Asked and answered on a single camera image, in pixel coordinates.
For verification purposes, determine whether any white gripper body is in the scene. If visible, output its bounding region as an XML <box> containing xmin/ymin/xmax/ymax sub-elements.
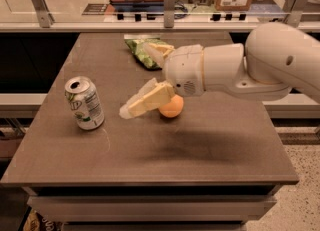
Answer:
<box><xmin>163</xmin><ymin>44</ymin><xmax>204</xmax><ymax>97</ymax></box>

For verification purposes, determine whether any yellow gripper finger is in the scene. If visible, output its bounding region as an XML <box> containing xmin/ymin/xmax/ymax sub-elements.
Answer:
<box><xmin>143</xmin><ymin>42</ymin><xmax>175</xmax><ymax>67</ymax></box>
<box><xmin>119</xmin><ymin>78</ymin><xmax>175</xmax><ymax>119</ymax></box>

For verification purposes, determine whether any silver green 7up can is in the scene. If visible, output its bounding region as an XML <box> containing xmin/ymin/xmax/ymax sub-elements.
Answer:
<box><xmin>65</xmin><ymin>76</ymin><xmax>104</xmax><ymax>130</ymax></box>

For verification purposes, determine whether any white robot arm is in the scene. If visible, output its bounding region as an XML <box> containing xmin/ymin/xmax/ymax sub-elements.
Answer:
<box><xmin>119</xmin><ymin>23</ymin><xmax>320</xmax><ymax>119</ymax></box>

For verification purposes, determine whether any orange fruit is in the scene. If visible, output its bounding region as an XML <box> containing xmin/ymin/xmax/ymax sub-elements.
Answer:
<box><xmin>158</xmin><ymin>95</ymin><xmax>184</xmax><ymax>118</ymax></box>

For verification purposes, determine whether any green chip bag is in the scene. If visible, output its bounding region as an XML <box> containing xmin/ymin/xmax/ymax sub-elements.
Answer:
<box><xmin>124</xmin><ymin>37</ymin><xmax>168</xmax><ymax>70</ymax></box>

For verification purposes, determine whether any snack bag under table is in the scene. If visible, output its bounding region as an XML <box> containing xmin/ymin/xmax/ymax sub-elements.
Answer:
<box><xmin>22</xmin><ymin>210</ymin><xmax>61</xmax><ymax>231</ymax></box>

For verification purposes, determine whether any middle metal rail bracket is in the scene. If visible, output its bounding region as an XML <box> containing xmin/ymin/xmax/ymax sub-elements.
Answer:
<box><xmin>164</xmin><ymin>0</ymin><xmax>175</xmax><ymax>28</ymax></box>

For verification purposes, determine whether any metal rail bracket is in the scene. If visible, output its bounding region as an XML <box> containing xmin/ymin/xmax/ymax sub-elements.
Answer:
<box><xmin>164</xmin><ymin>0</ymin><xmax>175</xmax><ymax>28</ymax></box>
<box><xmin>283</xmin><ymin>0</ymin><xmax>314</xmax><ymax>27</ymax></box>
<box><xmin>31</xmin><ymin>0</ymin><xmax>54</xmax><ymax>28</ymax></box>

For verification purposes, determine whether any left metal rail bracket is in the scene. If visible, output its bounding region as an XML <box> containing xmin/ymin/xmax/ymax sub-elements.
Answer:
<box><xmin>31</xmin><ymin>0</ymin><xmax>54</xmax><ymax>28</ymax></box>

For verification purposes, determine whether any right metal rail bracket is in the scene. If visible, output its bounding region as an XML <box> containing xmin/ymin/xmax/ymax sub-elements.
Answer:
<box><xmin>283</xmin><ymin>0</ymin><xmax>314</xmax><ymax>27</ymax></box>

